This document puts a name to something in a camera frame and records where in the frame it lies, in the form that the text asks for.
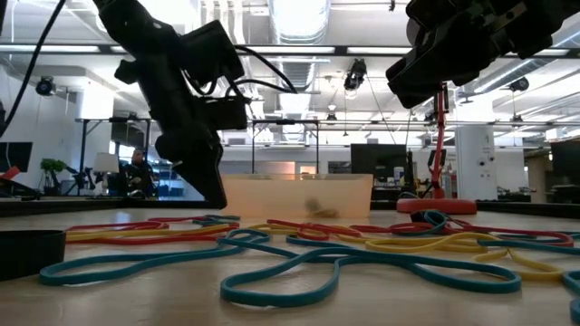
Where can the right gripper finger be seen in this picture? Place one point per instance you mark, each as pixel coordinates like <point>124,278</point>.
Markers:
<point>421,74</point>

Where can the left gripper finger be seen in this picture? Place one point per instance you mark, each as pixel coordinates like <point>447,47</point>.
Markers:
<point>181,154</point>
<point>213,167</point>

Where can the large black rubber band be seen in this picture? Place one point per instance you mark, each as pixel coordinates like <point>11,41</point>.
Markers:
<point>27,253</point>

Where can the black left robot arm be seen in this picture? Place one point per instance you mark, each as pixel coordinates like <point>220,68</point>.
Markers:
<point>131,22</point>

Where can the orange translucent plastic bin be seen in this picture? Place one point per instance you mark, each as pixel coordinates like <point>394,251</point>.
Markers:
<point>272,194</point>

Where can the blue storage shelf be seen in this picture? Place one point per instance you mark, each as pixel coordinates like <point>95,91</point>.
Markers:
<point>174,188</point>

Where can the person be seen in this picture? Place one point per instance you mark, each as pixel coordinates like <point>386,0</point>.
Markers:
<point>138,176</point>

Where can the red desk lamp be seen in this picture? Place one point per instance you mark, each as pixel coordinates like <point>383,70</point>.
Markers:
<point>437,136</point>

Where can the white lampshade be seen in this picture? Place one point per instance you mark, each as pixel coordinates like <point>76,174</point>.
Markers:
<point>106,163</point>

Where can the black overhead crossbar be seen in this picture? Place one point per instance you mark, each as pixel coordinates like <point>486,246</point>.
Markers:
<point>341,50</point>

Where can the black computer monitor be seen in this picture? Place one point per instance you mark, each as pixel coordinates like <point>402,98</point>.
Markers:
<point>16,156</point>
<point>376,158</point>
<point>566,163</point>

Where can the white pillar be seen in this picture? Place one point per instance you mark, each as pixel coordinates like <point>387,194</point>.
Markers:
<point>476,158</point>

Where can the green potted room plant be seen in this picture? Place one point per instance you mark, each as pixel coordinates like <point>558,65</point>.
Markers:
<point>52,165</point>

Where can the red angled bar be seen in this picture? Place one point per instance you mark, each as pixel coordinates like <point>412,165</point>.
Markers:
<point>9,173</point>

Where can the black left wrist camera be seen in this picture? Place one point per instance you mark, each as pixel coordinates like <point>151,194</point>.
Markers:
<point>213,50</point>

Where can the black metal rig frame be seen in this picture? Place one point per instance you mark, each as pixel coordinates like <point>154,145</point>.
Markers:
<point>84,154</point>
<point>285,121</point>

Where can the black aluminium table frame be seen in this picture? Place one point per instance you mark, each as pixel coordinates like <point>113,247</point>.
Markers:
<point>90,207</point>

